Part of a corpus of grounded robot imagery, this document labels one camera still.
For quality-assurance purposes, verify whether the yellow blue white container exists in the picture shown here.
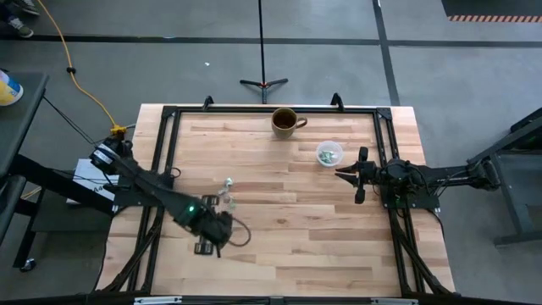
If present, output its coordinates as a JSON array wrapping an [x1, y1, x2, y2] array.
[[0, 69, 25, 108]]

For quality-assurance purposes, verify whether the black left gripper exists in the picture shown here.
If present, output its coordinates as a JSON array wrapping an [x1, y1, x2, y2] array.
[[193, 194, 235, 258]]

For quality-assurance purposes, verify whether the black side cart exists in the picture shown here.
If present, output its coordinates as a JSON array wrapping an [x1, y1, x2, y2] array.
[[0, 71, 116, 273]]

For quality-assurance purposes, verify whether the black cable loop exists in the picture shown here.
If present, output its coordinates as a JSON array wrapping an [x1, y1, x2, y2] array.
[[228, 216, 252, 248]]

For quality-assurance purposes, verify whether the yellow extension cable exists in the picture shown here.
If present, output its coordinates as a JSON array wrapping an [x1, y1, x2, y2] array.
[[36, 0, 128, 136]]

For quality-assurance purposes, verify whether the silver aluminium bracket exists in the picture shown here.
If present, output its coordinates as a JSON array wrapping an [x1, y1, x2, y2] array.
[[133, 296, 184, 305]]

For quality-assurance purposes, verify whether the black aluminium table frame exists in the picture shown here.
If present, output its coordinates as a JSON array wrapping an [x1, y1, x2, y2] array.
[[99, 92, 456, 297]]

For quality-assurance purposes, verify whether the green brown ceramic mug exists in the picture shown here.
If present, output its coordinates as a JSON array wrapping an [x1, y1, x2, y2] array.
[[270, 107, 309, 140]]

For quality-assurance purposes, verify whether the clear plastic bowl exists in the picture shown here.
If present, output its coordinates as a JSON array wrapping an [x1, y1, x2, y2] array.
[[315, 140, 345, 169]]

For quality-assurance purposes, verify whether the black hazard-striped floor mat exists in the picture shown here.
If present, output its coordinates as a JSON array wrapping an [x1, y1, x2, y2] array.
[[440, 0, 542, 24]]

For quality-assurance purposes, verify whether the person's shoe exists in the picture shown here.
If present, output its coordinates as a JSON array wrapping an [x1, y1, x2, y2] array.
[[0, 14, 35, 40], [12, 0, 41, 17]]

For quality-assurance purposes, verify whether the black tripod stand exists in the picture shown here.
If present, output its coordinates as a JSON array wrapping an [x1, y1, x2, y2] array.
[[239, 0, 290, 105]]

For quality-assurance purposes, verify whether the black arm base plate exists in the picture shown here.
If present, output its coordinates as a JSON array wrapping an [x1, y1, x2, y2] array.
[[380, 186, 442, 211], [111, 186, 163, 209]]

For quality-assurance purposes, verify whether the white paper sheet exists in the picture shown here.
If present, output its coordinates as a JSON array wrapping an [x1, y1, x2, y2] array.
[[70, 158, 120, 205]]

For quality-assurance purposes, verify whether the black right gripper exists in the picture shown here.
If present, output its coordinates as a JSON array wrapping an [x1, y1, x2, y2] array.
[[335, 146, 380, 205]]

